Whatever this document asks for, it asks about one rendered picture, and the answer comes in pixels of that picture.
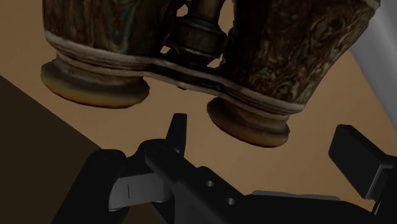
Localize tan wooden table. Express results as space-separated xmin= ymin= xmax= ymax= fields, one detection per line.
xmin=0 ymin=0 xmax=397 ymax=212

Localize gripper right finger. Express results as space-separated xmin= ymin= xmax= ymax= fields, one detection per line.
xmin=328 ymin=123 xmax=397 ymax=224

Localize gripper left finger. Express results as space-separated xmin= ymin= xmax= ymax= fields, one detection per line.
xmin=51 ymin=113 xmax=247 ymax=224

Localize brown patterned binoculars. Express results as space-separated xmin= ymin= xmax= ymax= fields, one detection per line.
xmin=40 ymin=0 xmax=381 ymax=148

